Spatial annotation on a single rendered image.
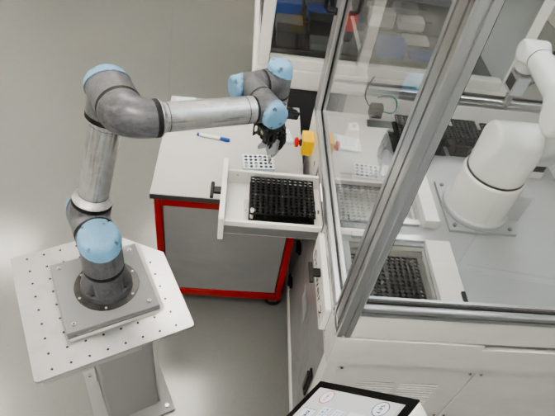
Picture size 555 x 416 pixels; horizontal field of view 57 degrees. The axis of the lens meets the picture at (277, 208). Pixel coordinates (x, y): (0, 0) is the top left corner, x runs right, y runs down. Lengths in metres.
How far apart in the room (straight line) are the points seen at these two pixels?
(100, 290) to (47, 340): 0.20
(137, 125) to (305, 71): 1.27
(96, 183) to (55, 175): 1.68
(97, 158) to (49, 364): 0.58
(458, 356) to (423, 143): 0.82
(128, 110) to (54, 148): 2.12
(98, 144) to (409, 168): 0.83
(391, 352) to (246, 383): 0.99
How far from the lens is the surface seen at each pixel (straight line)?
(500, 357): 1.64
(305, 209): 1.73
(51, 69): 4.05
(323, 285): 1.51
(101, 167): 1.48
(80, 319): 1.61
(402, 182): 0.97
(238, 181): 1.87
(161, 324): 1.60
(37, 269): 1.78
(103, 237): 1.49
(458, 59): 0.84
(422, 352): 1.54
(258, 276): 2.32
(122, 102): 1.27
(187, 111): 1.30
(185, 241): 2.15
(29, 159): 3.32
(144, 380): 2.08
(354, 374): 1.65
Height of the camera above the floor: 2.14
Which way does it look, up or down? 46 degrees down
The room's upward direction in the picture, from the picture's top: 10 degrees clockwise
